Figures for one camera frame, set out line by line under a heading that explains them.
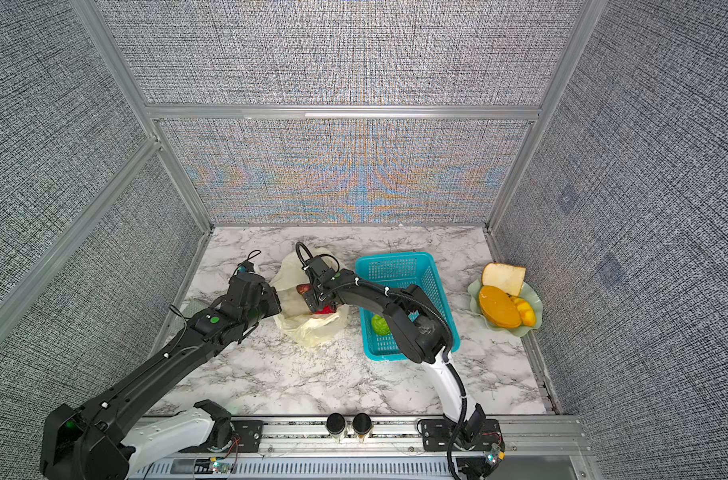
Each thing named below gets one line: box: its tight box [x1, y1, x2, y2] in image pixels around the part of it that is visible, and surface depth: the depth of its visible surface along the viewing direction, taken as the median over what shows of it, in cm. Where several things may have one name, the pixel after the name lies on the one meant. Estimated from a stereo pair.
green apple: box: [371, 314, 391, 336], surface depth 89 cm
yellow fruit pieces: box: [511, 297, 537, 327], surface depth 90 cm
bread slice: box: [482, 263, 526, 296], surface depth 97 cm
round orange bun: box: [479, 285, 522, 329], surface depth 92 cm
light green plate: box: [468, 277, 543, 337], surface depth 92 cm
